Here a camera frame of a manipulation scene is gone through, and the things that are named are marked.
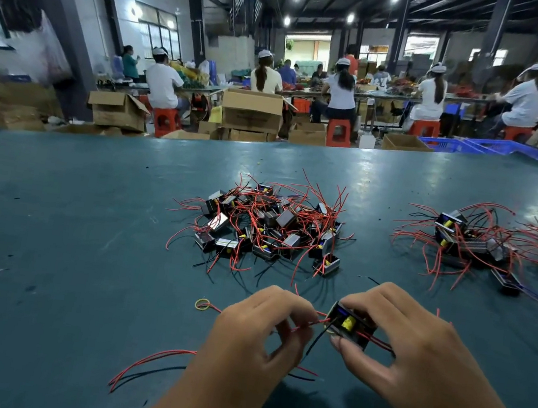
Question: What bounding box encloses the person's right hand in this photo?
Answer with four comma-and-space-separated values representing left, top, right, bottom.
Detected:
320, 276, 528, 408

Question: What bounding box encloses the person's left hand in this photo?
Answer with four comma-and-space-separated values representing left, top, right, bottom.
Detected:
153, 270, 323, 408

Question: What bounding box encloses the central pile of wired modules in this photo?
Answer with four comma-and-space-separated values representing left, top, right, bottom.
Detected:
162, 159, 363, 293

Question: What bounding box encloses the yellow rubber band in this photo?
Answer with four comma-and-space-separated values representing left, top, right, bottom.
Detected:
194, 297, 225, 314

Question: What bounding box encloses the blue plastic crate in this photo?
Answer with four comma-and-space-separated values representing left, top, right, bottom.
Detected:
466, 134, 538, 160
418, 133, 483, 159

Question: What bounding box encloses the shallow cardboard box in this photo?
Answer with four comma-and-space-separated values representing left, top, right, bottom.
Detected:
381, 130, 431, 156

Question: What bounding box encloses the low cardboard box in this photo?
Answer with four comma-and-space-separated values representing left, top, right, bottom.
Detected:
288, 117, 329, 149

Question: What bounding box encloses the large closed cardboard box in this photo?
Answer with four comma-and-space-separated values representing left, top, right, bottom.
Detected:
219, 88, 287, 136

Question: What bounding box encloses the open cardboard box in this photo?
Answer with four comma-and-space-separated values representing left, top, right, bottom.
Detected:
85, 87, 152, 134

